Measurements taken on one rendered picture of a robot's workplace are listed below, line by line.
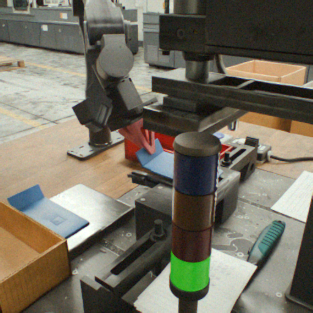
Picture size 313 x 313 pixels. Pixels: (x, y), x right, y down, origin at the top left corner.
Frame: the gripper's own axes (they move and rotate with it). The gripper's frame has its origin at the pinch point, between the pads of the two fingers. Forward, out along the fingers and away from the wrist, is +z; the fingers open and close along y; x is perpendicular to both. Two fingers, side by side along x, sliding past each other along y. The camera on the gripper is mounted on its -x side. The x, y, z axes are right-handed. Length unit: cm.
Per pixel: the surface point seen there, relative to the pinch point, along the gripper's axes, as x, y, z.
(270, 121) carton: 207, -80, 55
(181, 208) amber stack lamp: -28.0, 30.0, -1.1
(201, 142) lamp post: -26.1, 33.3, -5.6
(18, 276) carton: -33.7, 2.0, 3.3
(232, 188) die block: 3.9, 11.5, 12.7
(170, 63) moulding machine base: 455, -339, -32
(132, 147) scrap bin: 11.0, -17.3, 0.6
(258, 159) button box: 29.0, 4.0, 17.6
